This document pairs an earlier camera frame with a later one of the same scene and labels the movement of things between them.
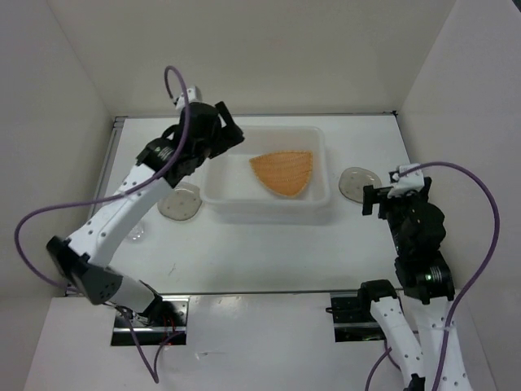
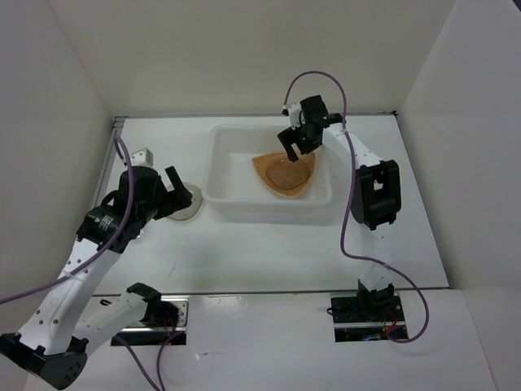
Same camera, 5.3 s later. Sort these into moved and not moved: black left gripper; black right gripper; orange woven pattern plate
Moved: black left gripper; black right gripper
Not moved: orange woven pattern plate
